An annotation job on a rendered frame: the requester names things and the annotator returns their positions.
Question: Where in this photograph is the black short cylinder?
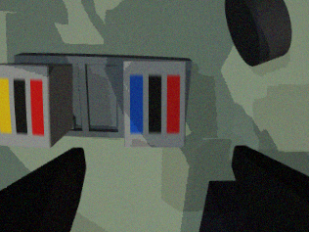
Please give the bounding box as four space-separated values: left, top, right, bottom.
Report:
225 0 292 67

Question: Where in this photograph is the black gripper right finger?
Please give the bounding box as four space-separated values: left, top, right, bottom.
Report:
231 146 309 232

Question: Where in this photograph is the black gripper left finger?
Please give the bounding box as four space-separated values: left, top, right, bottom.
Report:
0 148 87 232

